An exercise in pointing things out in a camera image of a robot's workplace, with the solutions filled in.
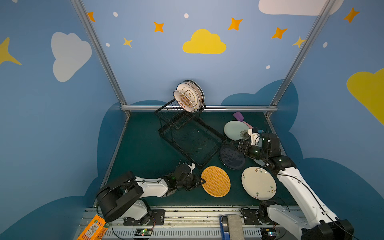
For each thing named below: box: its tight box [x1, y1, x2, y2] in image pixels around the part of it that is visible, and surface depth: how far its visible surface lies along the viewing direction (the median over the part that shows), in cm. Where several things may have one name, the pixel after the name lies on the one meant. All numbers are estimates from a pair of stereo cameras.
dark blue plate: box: [218, 143, 246, 170], surface depth 97 cm
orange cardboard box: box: [76, 214, 108, 240], surface depth 68 cm
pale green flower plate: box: [224, 120, 250, 141], surface depth 114 cm
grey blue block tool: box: [219, 214, 245, 240], surface depth 70 cm
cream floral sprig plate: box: [241, 166, 277, 201], surface depth 86 cm
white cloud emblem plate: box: [176, 82, 201, 113], surface depth 91 cm
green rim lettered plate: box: [182, 79, 205, 106], surface depth 87 cm
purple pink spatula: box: [232, 111, 254, 130], surface depth 121 cm
